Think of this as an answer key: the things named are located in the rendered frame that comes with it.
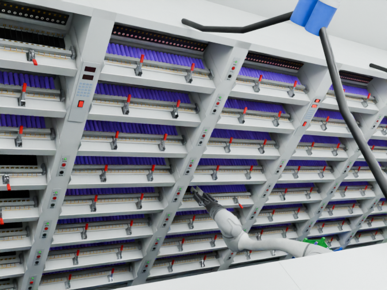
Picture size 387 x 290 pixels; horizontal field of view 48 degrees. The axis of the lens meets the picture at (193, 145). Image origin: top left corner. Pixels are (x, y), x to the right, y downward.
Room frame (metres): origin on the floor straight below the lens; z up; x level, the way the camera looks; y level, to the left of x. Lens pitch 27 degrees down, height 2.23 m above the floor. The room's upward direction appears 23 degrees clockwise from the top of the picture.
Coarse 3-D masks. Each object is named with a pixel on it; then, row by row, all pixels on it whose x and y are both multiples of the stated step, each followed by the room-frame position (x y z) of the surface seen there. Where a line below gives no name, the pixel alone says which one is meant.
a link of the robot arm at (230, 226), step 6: (222, 210) 2.03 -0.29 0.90; (216, 216) 2.01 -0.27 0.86; (222, 216) 1.98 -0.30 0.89; (228, 216) 1.98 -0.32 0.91; (234, 216) 2.00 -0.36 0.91; (216, 222) 1.99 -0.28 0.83; (222, 222) 1.96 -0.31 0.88; (228, 222) 1.95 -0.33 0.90; (234, 222) 1.95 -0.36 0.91; (222, 228) 1.94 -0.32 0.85; (228, 228) 1.92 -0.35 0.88; (234, 228) 1.92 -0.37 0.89; (240, 228) 1.94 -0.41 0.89; (222, 234) 1.99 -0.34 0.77; (228, 234) 1.92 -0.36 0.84; (234, 234) 1.92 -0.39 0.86
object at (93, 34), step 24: (96, 0) 1.71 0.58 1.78; (72, 24) 1.74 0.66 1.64; (96, 24) 1.62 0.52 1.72; (96, 48) 1.64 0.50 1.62; (72, 96) 1.61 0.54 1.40; (72, 144) 1.64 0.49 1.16; (72, 168) 1.66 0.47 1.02; (48, 192) 1.61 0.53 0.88; (48, 216) 1.63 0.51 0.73; (48, 240) 1.65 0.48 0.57; (24, 288) 1.61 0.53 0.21
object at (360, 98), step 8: (344, 72) 2.85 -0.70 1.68; (344, 80) 2.90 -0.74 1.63; (352, 80) 2.96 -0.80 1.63; (360, 80) 3.00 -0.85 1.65; (368, 80) 3.04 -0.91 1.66; (344, 88) 2.86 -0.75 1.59; (352, 88) 2.92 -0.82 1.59; (360, 88) 3.00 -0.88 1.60; (368, 88) 3.08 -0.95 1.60; (328, 96) 2.67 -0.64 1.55; (352, 96) 2.84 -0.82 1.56; (360, 96) 2.89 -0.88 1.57; (368, 96) 2.87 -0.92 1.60; (376, 96) 3.02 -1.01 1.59; (320, 104) 2.58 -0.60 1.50; (328, 104) 2.62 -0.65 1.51; (336, 104) 2.67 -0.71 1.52; (352, 104) 2.79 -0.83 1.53; (360, 104) 2.86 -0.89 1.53; (368, 104) 2.93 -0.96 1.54; (376, 104) 2.99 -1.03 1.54; (360, 112) 2.87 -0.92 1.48; (368, 112) 2.91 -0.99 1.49; (376, 112) 2.96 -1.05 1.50
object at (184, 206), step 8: (248, 184) 2.60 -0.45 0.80; (184, 200) 2.19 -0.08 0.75; (192, 200) 2.23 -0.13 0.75; (224, 200) 2.38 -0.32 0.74; (232, 200) 2.42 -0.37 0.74; (240, 200) 2.46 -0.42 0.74; (248, 200) 2.50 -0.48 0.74; (256, 200) 2.50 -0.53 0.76; (184, 208) 2.15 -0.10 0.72; (192, 208) 2.19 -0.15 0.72; (200, 208) 2.24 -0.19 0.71
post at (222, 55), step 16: (208, 48) 2.19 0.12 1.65; (224, 48) 2.10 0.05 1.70; (240, 48) 2.08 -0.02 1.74; (224, 64) 2.07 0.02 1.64; (240, 64) 2.11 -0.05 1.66; (224, 80) 2.07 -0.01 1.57; (208, 96) 2.08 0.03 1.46; (224, 96) 2.10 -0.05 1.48; (208, 112) 2.07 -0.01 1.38; (192, 128) 2.09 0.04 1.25; (192, 144) 2.06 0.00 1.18; (176, 160) 2.11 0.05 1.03; (176, 208) 2.11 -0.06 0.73; (160, 224) 2.07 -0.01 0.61; (144, 240) 2.10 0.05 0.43; (160, 240) 2.10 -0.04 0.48
